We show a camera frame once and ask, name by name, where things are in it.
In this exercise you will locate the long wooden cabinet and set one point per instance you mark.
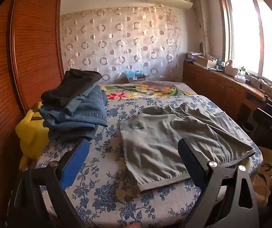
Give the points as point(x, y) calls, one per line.
point(212, 87)

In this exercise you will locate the white tissue box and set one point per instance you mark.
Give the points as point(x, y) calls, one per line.
point(240, 78)

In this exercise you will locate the grey pants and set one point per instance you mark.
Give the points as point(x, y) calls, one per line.
point(159, 144)

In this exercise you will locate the colourful floral blanket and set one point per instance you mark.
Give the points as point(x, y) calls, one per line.
point(140, 90)

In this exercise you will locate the window with wooden frame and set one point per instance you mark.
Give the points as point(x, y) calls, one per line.
point(250, 33)

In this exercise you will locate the folded light blue pants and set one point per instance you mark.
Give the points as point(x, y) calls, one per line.
point(84, 99)

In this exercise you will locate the cardboard box with blue cloth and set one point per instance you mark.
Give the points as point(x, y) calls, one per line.
point(136, 76)

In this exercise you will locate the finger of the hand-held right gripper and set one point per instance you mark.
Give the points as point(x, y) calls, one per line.
point(265, 118)

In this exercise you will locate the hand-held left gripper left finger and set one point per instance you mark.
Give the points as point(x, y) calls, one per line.
point(75, 162)

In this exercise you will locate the bed with blue floral sheet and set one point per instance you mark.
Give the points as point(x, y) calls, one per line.
point(107, 182)

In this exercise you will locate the wooden slatted wardrobe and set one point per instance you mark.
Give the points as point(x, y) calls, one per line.
point(19, 52)

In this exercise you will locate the yellow garment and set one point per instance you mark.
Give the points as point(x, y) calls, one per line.
point(32, 135)

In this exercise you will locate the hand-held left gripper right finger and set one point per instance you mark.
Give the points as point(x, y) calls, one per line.
point(185, 156)

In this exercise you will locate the open cardboard box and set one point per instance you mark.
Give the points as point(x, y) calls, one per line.
point(206, 62)

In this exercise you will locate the beige window curtain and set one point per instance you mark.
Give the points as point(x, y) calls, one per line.
point(202, 21)

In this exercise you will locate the folded blue denim jeans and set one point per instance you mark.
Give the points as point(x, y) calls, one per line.
point(78, 121)

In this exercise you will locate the folded black pants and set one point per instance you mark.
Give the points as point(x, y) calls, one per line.
point(71, 85)

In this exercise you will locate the sheer curtain with circle pattern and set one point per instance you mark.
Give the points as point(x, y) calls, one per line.
point(121, 42)

